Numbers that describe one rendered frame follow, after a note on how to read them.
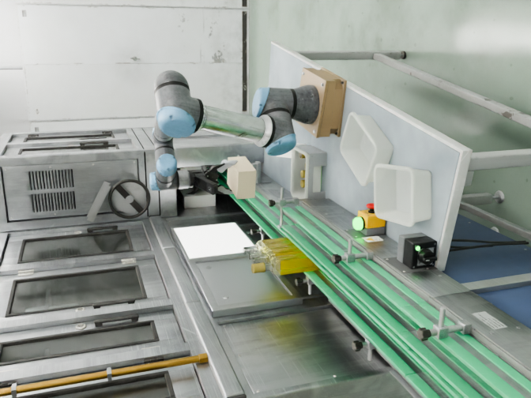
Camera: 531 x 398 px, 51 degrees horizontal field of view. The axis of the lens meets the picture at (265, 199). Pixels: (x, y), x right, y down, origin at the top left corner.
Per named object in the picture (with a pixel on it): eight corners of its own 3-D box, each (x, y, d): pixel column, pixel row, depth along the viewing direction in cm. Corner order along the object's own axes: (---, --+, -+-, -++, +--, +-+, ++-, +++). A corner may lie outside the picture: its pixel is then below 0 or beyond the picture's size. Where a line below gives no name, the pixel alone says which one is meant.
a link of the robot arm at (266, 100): (289, 80, 209) (256, 79, 205) (296, 110, 204) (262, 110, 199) (279, 99, 220) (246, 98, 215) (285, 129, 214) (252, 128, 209)
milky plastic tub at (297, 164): (308, 193, 250) (290, 195, 247) (310, 144, 243) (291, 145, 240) (324, 204, 234) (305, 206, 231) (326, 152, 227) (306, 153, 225)
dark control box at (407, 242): (420, 256, 169) (396, 259, 167) (423, 231, 167) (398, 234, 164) (436, 266, 162) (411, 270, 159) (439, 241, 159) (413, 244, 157)
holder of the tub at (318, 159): (308, 204, 251) (292, 206, 249) (310, 144, 243) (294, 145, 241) (324, 216, 235) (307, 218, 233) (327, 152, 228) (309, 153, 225)
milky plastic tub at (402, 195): (397, 161, 180) (373, 163, 177) (438, 165, 159) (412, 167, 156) (397, 214, 182) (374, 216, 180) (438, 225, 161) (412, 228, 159)
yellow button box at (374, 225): (375, 227, 194) (356, 229, 192) (377, 207, 192) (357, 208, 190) (386, 234, 188) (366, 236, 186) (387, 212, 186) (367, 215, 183)
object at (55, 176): (159, 183, 364) (10, 194, 336) (156, 126, 353) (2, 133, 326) (177, 215, 300) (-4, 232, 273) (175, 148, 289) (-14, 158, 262)
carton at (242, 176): (245, 155, 235) (227, 157, 233) (256, 170, 222) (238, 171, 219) (243, 182, 240) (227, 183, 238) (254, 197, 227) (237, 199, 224)
